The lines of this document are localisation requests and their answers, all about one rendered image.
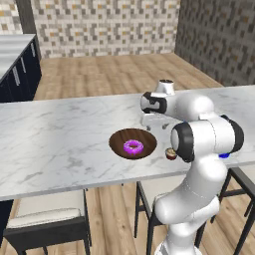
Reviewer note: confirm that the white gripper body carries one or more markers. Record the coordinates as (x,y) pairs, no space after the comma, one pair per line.
(156,120)

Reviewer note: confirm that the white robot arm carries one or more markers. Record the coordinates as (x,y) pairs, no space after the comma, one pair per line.
(199,186)

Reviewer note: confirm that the dark brown bowl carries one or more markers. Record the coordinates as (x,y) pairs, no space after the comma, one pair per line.
(132,143)

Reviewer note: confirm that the purple frosted donut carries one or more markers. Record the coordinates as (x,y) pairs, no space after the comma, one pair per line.
(133,146)

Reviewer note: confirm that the cupcake with red wrapper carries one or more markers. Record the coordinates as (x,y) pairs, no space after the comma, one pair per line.
(170,153)

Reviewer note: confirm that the blue tray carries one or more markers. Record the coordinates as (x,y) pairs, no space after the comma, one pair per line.
(224,155)

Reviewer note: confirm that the black stool with white seat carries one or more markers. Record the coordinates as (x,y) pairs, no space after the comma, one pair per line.
(186,199)
(50,219)

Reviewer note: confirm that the dark blue cabinet run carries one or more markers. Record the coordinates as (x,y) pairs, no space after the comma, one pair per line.
(18,74)

